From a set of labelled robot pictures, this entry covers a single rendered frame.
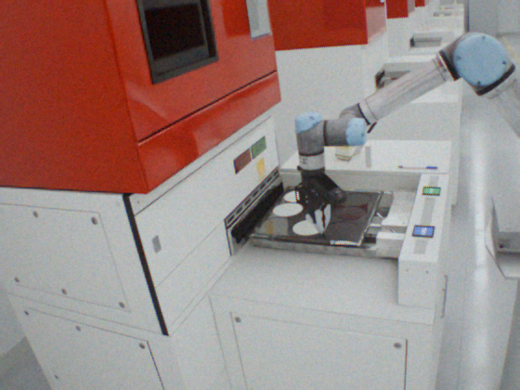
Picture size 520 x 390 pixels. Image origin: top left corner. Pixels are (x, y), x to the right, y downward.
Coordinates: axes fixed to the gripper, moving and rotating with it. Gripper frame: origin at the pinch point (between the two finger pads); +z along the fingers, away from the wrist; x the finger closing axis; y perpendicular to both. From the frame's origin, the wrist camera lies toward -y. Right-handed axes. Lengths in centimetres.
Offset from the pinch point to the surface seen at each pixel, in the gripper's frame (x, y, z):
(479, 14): -1120, 558, 24
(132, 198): 53, 2, -30
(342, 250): -3.8, -3.5, 7.4
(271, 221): 4.9, 19.6, 1.4
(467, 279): -122, 19, 91
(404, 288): 3.4, -32.9, 3.8
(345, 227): -7.0, -2.4, 1.4
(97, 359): 70, 31, 28
